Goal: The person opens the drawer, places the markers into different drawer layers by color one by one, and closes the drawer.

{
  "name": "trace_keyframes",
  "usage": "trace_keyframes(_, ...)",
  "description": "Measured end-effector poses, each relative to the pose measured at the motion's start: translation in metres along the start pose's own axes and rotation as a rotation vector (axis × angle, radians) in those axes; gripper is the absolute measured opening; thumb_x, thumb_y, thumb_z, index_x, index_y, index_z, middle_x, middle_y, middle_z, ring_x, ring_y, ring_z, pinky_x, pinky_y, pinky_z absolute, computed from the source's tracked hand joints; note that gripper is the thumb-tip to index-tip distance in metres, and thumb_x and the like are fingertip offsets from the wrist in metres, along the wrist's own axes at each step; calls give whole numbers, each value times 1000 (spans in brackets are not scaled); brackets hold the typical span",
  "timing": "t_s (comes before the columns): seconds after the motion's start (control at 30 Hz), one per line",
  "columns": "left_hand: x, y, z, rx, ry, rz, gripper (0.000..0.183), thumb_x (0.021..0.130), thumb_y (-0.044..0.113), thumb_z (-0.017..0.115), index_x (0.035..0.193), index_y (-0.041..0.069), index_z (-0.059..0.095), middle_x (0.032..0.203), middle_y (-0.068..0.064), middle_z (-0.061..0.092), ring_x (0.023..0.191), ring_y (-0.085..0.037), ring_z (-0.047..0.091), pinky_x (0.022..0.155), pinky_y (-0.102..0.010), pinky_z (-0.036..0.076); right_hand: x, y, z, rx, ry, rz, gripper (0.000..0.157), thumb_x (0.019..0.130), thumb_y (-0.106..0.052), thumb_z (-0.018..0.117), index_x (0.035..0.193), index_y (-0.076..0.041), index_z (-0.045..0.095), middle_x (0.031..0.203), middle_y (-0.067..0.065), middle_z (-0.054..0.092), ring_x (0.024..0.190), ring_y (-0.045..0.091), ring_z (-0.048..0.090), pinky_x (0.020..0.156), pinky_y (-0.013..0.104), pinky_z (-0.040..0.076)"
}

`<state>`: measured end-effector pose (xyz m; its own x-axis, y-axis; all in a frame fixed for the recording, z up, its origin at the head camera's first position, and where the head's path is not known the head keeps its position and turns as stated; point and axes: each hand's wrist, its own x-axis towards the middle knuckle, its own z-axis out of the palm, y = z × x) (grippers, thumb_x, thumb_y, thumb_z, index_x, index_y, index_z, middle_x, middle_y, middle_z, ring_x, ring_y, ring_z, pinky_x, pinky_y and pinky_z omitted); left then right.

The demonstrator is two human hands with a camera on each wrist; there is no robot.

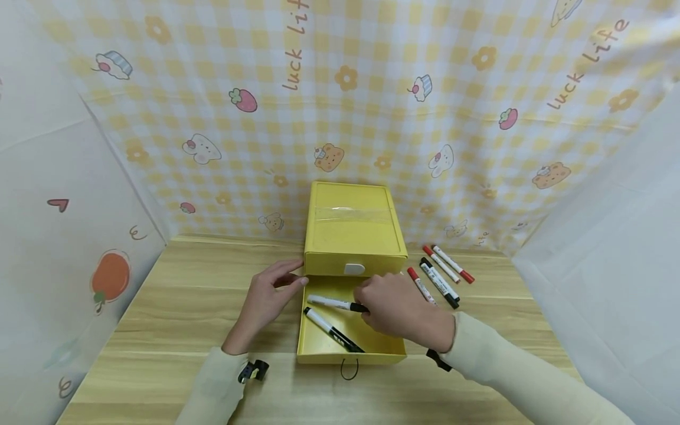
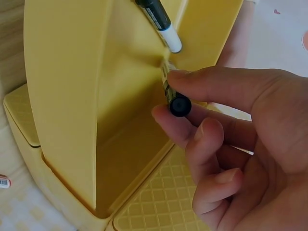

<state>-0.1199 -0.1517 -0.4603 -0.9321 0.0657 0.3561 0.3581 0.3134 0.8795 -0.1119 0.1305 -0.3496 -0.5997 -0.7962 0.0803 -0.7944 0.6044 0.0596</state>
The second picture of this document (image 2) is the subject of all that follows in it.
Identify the person's right hand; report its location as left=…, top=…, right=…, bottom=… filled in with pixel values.
left=151, top=66, right=308, bottom=231

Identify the black-capped marker pen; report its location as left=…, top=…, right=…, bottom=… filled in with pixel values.
left=159, top=59, right=193, bottom=118

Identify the black and white marker pen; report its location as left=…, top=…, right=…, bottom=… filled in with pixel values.
left=134, top=0, right=183, bottom=54

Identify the yellow plastic desk organizer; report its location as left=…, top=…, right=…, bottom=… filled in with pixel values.
left=2, top=0, right=256, bottom=231

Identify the white pen with barcode label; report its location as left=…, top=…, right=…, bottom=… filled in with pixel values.
left=0, top=173, right=13, bottom=190

